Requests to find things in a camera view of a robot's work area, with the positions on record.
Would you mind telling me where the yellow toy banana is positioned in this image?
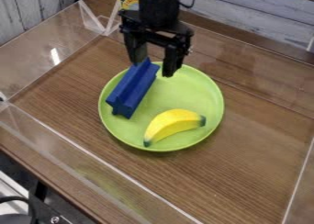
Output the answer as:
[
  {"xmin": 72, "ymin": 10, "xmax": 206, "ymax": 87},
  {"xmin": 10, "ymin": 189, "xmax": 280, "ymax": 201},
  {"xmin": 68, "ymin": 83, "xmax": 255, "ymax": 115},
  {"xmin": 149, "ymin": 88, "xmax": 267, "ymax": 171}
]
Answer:
[{"xmin": 143, "ymin": 108, "xmax": 206, "ymax": 147}]

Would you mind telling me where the black metal bracket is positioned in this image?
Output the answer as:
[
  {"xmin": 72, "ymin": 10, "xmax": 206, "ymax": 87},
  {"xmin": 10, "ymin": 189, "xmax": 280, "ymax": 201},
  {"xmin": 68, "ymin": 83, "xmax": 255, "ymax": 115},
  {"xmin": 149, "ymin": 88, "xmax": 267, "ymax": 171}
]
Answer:
[{"xmin": 28, "ymin": 187, "xmax": 83, "ymax": 224}]

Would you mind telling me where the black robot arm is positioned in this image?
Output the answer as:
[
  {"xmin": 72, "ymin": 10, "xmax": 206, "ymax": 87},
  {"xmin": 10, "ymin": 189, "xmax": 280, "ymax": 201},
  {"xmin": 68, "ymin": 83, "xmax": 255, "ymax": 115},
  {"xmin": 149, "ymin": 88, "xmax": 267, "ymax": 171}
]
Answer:
[{"xmin": 119, "ymin": 0, "xmax": 194, "ymax": 77}]

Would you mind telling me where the green round plate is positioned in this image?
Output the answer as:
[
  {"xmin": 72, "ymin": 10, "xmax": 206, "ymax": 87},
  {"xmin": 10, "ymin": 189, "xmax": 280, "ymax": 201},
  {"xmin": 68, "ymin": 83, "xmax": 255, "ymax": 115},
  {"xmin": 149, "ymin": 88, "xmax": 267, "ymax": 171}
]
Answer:
[{"xmin": 97, "ymin": 65, "xmax": 224, "ymax": 152}]

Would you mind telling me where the black cable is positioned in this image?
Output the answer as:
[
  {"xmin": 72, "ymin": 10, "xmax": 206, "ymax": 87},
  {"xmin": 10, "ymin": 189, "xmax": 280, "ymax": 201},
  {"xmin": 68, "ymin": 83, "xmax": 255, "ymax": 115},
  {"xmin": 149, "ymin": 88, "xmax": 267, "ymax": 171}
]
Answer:
[{"xmin": 0, "ymin": 196, "xmax": 40, "ymax": 224}]

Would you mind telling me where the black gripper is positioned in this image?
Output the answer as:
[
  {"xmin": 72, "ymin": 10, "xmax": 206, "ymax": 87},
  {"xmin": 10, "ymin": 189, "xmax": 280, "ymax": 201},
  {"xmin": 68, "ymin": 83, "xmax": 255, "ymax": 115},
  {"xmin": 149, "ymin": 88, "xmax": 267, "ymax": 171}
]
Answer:
[{"xmin": 119, "ymin": 0, "xmax": 195, "ymax": 77}]

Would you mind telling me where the clear acrylic corner bracket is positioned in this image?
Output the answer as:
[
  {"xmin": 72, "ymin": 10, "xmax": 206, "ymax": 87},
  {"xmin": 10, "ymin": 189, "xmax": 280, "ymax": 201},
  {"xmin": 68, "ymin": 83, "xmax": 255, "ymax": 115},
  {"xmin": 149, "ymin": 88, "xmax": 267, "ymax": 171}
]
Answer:
[{"xmin": 79, "ymin": 0, "xmax": 120, "ymax": 37}]

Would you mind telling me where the blue star-shaped block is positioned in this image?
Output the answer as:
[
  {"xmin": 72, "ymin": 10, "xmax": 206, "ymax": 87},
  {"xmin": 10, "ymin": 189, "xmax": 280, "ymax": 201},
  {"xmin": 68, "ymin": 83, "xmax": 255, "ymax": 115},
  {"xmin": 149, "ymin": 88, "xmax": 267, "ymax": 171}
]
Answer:
[{"xmin": 105, "ymin": 58, "xmax": 159, "ymax": 118}]

